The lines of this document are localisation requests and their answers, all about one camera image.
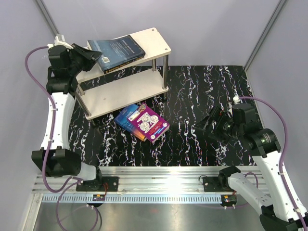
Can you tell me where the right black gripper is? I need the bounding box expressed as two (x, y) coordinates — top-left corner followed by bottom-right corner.
(194, 105), (243, 144)

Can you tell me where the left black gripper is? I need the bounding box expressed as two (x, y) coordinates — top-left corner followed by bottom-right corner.
(67, 43), (102, 76)

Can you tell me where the black book with circles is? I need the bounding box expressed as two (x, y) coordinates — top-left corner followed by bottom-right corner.
(102, 57), (143, 74)

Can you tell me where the dark blue book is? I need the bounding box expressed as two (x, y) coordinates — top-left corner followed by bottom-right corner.
(87, 35), (146, 71)

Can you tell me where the purple puzzle book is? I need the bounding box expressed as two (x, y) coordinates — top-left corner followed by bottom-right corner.
(127, 103), (170, 143)

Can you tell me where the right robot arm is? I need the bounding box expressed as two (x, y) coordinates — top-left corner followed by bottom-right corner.
(195, 103), (308, 231)

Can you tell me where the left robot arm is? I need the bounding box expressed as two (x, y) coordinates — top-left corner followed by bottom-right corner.
(31, 44), (103, 193)

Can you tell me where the black marble pattern mat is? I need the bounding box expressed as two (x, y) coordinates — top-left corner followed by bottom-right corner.
(68, 65), (254, 167)

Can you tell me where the white two-tier wooden shelf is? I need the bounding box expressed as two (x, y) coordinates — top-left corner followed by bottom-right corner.
(76, 27), (171, 120)

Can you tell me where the blue Jane Eyre book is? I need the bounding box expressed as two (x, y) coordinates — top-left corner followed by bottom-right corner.
(114, 104), (146, 141)

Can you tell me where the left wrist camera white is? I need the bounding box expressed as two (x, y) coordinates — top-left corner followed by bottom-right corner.
(47, 34), (73, 49)

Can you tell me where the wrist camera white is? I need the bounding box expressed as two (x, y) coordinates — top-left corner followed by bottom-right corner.
(47, 34), (73, 49)
(232, 96), (242, 104)

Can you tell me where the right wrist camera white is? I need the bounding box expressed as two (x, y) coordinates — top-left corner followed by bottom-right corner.
(232, 96), (242, 104)

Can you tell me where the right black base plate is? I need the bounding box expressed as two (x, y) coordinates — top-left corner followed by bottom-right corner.
(202, 176), (235, 193)

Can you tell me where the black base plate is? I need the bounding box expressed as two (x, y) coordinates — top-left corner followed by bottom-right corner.
(202, 176), (235, 193)
(76, 176), (119, 192)

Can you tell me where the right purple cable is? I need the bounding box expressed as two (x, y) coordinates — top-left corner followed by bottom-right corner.
(198, 96), (308, 231)

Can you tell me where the purple cable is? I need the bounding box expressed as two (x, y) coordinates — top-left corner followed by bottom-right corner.
(25, 45), (103, 231)
(198, 96), (308, 231)

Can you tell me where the aluminium mounting rail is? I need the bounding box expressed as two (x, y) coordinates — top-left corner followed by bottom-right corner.
(32, 166), (269, 195)

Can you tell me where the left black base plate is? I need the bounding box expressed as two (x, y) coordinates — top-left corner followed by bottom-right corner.
(76, 176), (119, 192)

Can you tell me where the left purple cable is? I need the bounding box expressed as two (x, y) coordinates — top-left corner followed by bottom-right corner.
(25, 45), (103, 231)

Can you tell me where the white slotted cable duct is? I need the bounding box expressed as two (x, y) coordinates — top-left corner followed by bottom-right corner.
(42, 193), (222, 204)

